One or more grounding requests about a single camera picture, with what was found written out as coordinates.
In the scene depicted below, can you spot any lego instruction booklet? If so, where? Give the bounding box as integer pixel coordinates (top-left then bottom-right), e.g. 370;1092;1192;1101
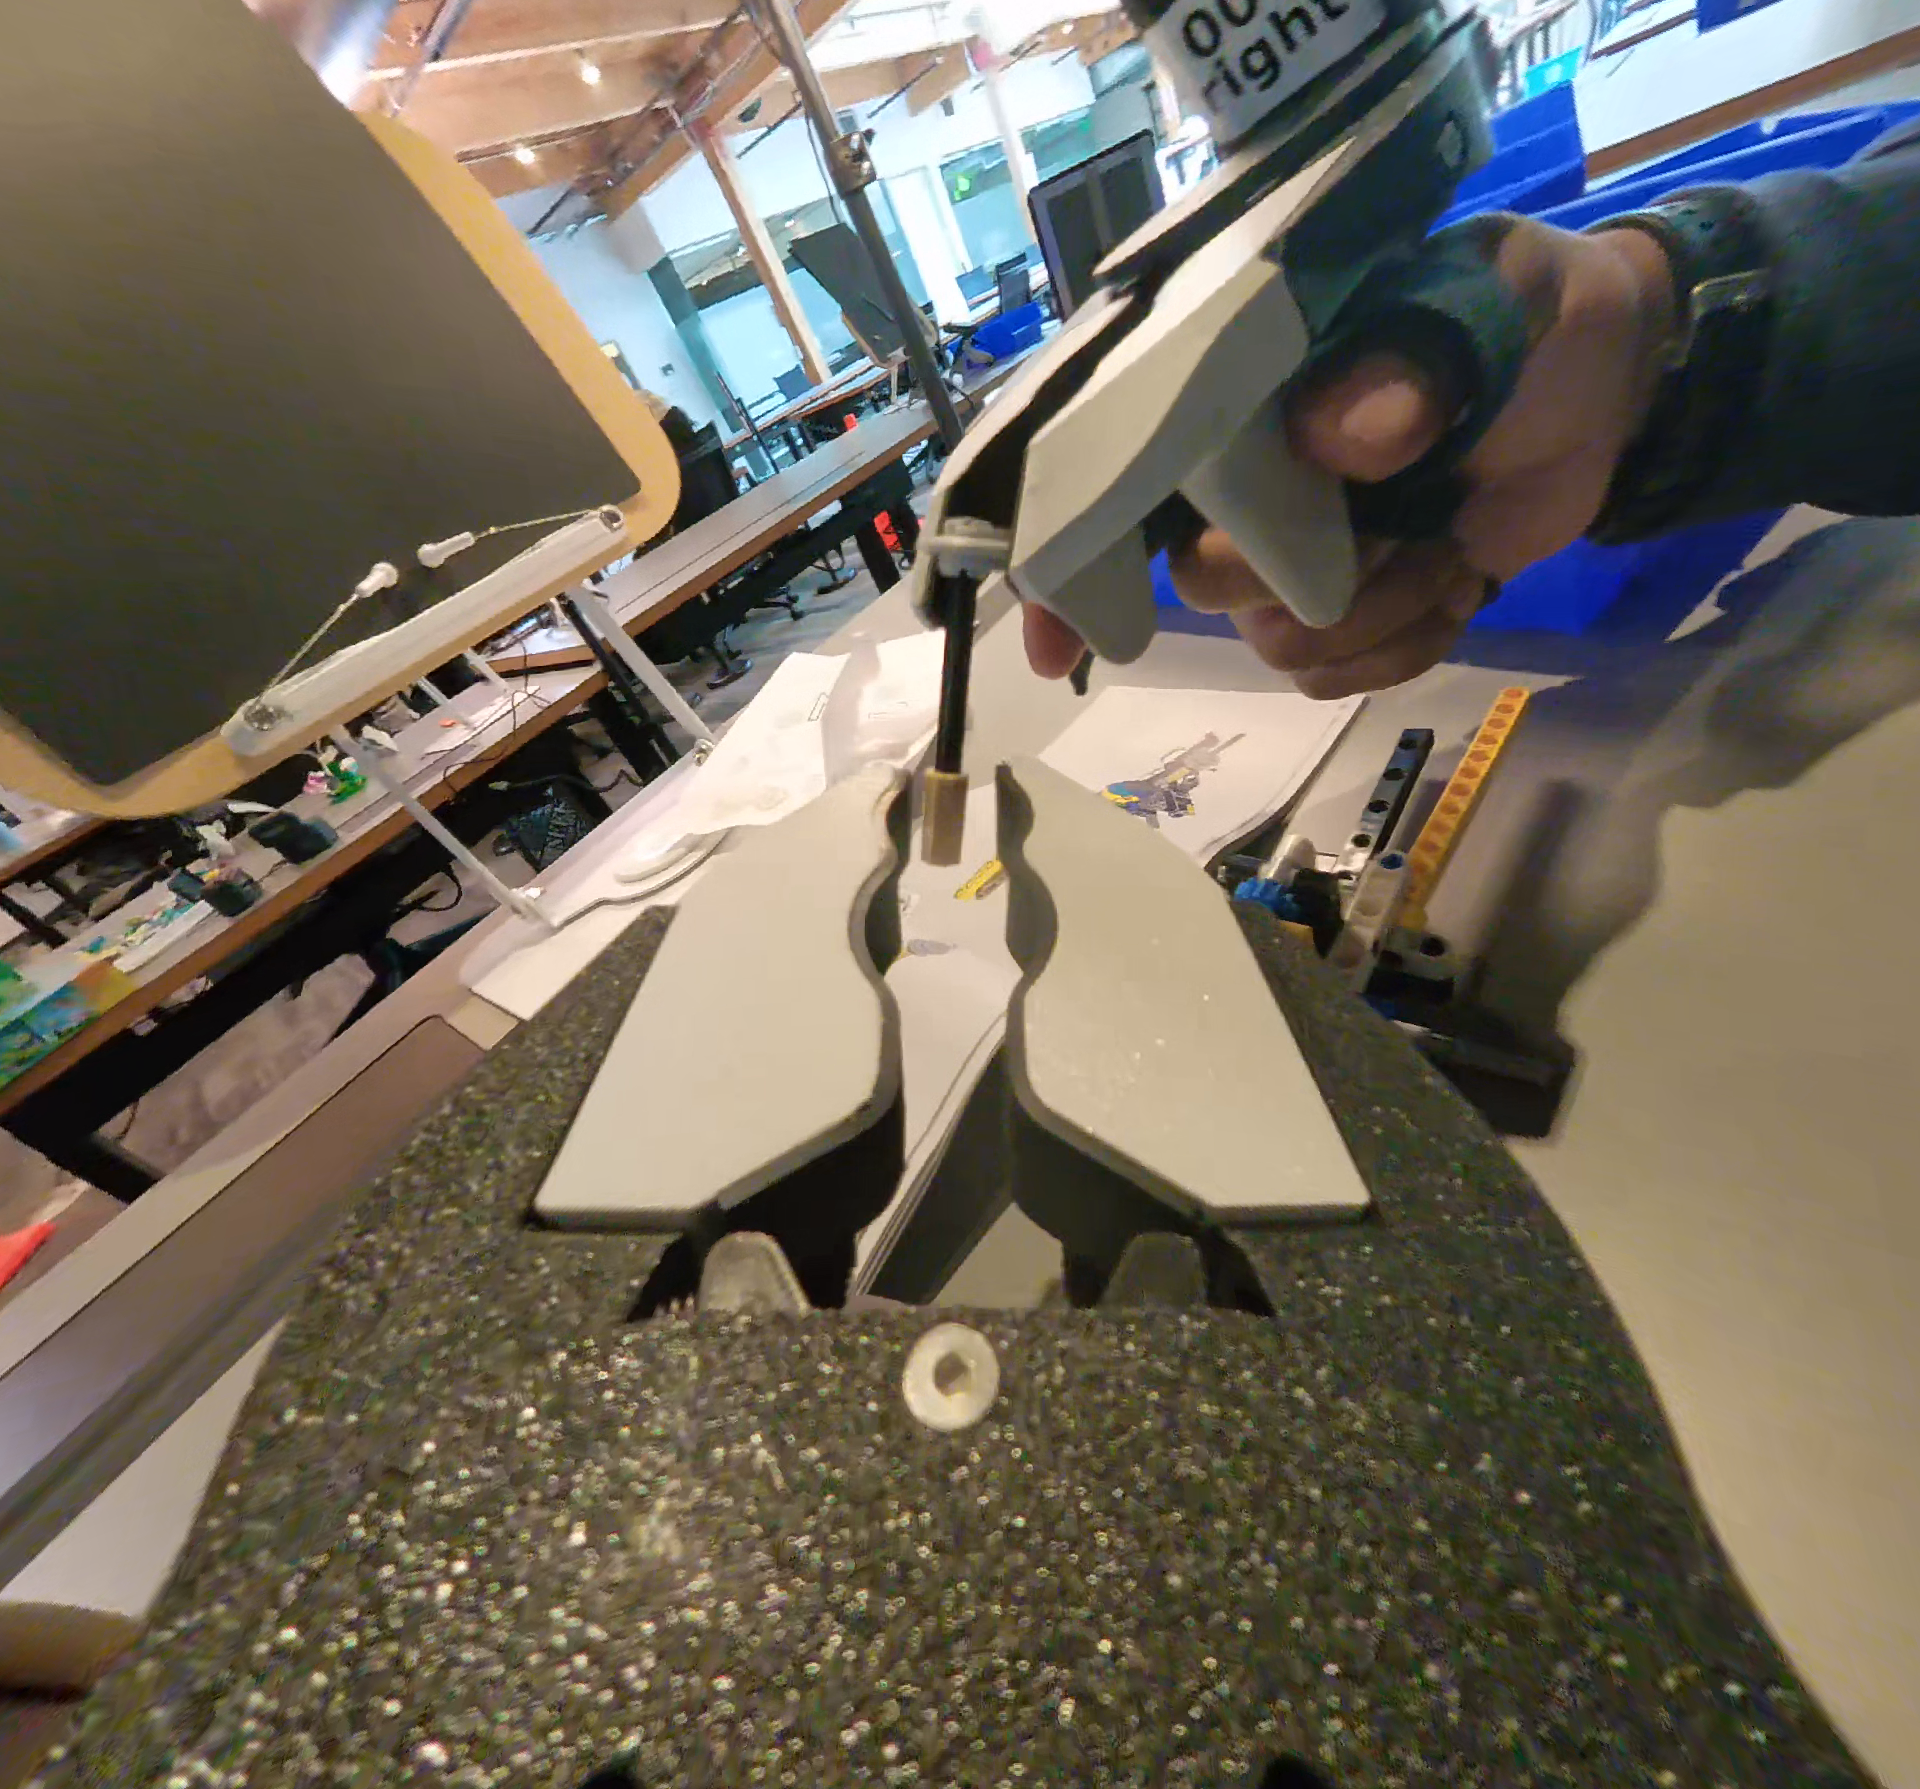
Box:
861;687;1370;1297

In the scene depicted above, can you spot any white panel bracket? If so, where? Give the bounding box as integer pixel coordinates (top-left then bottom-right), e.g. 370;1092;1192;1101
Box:
223;505;632;771

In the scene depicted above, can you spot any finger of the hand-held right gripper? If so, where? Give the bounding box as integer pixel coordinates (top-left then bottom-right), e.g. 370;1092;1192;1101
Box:
1008;139;1367;670
923;288;1160;579

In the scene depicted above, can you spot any white crumpled paper bag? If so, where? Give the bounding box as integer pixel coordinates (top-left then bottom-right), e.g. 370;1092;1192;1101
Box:
465;645;920;1027

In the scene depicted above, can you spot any green colourful toy box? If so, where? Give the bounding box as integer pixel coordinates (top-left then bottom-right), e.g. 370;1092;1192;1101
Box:
0;953;140;1089

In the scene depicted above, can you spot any black computer monitor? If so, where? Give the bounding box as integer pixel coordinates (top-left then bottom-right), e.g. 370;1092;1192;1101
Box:
1028;133;1167;321

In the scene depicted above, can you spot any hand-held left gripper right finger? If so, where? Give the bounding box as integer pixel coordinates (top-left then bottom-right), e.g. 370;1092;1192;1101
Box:
994;758;1377;1229

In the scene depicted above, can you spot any person's right hand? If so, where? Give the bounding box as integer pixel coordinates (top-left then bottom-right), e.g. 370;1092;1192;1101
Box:
1020;214;1681;700

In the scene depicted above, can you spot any black panel with wooden rim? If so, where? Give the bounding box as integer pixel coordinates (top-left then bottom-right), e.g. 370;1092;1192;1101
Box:
0;0;684;822

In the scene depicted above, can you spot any yellow lego beam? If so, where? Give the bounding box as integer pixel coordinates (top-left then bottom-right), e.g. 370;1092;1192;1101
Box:
1387;687;1534;928

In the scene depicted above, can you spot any black lego axle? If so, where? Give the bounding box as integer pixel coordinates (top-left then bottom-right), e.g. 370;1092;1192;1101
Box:
933;572;981;778

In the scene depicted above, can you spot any partly built lego model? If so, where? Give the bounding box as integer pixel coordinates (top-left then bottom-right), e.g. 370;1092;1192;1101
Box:
1221;728;1579;1138

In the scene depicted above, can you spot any long wooden desk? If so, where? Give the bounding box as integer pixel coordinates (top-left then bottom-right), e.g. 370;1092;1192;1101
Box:
0;393;962;1205

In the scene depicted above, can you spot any grey lego pulley wheel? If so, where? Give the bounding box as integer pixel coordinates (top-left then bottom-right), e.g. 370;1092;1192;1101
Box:
918;518;1010;594

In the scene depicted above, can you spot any blue plastic bin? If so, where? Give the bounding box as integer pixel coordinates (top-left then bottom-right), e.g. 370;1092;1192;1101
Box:
1147;78;1920;639

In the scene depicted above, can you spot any grey light stand pole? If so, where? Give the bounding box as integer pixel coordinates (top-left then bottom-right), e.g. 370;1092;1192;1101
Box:
746;0;964;455

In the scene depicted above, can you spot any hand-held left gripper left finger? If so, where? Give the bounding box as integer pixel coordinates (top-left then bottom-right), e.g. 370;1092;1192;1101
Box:
532;761;915;1232

